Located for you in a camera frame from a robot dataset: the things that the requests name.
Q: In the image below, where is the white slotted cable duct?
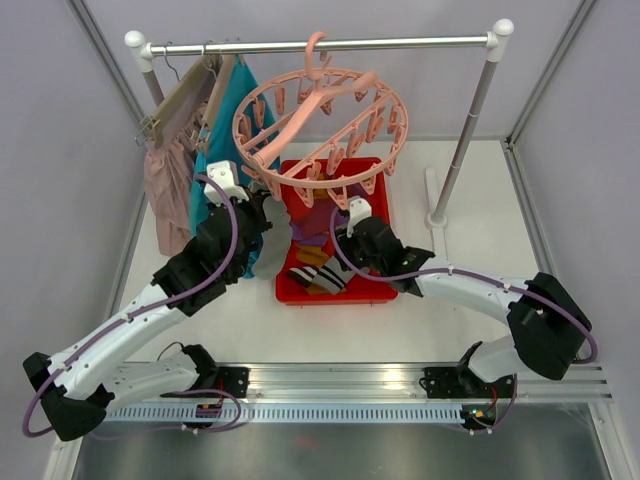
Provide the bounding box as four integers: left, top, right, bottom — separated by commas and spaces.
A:
106, 402, 463, 426

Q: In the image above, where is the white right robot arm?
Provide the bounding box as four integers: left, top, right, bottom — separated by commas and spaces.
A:
331, 216, 598, 395

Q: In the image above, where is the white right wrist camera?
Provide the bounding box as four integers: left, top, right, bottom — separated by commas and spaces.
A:
346, 196, 372, 238

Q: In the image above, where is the pink skirt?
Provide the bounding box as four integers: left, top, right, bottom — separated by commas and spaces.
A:
144, 102, 206, 257

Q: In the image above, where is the yellow brown striped sock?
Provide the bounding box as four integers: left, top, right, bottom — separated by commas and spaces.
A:
286, 245, 355, 295

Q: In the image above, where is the teal shirt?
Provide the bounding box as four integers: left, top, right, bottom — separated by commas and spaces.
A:
194, 60, 266, 278

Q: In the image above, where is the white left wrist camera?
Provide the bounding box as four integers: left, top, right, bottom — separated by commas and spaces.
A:
204, 160, 249, 205

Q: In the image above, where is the red plastic bin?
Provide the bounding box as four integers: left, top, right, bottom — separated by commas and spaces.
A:
275, 157, 398, 306

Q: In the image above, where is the beige clip hanger left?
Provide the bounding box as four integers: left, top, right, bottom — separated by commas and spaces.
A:
134, 42, 221, 148

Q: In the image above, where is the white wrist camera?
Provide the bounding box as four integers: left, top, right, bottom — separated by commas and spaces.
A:
346, 196, 372, 238
204, 160, 249, 205

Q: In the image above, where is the purple sock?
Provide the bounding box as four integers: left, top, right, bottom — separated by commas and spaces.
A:
286, 190, 336, 241

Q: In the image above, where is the silver clothes rack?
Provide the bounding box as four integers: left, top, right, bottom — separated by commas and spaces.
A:
124, 19, 514, 228

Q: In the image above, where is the beige clip hanger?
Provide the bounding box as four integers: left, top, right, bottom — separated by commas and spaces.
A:
193, 54, 243, 154
134, 42, 221, 148

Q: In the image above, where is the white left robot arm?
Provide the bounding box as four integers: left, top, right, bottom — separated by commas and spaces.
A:
22, 189, 272, 442

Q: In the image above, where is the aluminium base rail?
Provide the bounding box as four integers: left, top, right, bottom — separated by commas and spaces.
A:
98, 360, 613, 411

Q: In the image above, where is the pink round clip hanger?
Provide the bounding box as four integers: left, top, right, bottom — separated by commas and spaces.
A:
231, 31, 409, 209

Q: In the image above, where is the beige clip hanger right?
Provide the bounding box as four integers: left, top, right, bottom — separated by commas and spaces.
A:
193, 54, 243, 154

